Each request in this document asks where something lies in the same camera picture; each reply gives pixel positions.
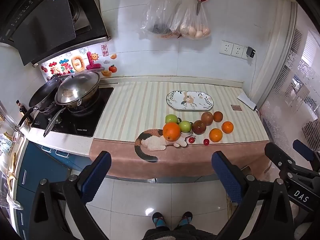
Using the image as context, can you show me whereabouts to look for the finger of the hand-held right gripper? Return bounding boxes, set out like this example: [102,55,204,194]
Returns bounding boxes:
[264,142,298,175]
[292,139,320,172]

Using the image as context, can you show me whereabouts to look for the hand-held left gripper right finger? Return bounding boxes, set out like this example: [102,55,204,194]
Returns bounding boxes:
[211,151,298,240]

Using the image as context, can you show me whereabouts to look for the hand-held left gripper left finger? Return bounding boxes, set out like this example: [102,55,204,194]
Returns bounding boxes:
[24,151,112,240]

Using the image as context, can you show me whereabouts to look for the red-brown apple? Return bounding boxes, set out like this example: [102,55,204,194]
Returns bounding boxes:
[201,112,214,126]
[191,120,207,135]

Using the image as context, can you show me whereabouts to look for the large orange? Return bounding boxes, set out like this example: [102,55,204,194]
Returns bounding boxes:
[162,122,181,142]

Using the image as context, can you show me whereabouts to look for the oval bird-print ceramic plate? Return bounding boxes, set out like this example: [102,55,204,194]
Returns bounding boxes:
[166,90,214,111]

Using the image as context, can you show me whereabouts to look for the blue kitchen cabinet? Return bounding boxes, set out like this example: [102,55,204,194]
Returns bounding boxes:
[14,140,93,240]

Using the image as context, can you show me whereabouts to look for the person's right slipper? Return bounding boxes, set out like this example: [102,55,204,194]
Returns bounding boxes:
[178,211,193,227]

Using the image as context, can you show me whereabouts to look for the person's slipper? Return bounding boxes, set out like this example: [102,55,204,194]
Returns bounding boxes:
[178,211,193,227]
[152,212,167,228]

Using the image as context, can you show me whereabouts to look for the black gas stove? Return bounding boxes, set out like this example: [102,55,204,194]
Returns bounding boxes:
[30,87,114,137]

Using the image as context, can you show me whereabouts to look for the folded white paper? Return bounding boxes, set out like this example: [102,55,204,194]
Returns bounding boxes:
[237,92,258,112]

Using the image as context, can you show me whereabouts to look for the frosted glass sliding door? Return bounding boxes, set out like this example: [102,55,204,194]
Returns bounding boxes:
[256,1,320,155]

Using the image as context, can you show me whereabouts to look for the person's left slipper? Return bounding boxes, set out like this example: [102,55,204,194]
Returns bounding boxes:
[152,212,167,228]

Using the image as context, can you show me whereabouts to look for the person's dark fluffy clothing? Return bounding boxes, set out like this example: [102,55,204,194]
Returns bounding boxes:
[143,224,215,240]

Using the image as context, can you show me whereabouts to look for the striped cat-print cloth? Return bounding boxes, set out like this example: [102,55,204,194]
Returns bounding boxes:
[89,81,271,180]

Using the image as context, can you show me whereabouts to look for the steel wok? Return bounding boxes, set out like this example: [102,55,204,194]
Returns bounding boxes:
[44,70,101,137]

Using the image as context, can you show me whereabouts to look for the glass wok lid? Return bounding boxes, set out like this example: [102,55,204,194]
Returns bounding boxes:
[55,70,100,105]

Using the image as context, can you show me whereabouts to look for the black frying pan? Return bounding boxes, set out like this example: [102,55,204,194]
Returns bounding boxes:
[18,77,62,128]

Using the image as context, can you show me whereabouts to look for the dark sauce bottle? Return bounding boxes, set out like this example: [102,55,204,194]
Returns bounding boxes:
[15,100,27,117]

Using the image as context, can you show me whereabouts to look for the clear plastic bag of eggs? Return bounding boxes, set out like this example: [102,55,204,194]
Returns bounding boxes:
[171,2,211,40]

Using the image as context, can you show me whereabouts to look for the black range hood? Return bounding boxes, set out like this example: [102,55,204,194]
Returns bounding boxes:
[0,0,112,67]

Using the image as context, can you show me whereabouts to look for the clear plastic bag dark contents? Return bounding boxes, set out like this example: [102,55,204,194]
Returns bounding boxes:
[139,0,181,36]

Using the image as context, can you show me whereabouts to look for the white wall socket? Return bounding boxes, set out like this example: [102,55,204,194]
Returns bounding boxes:
[231,44,244,59]
[219,41,234,55]

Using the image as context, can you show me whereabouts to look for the colourful wall stickers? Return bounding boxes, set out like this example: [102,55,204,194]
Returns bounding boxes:
[41,44,118,77]

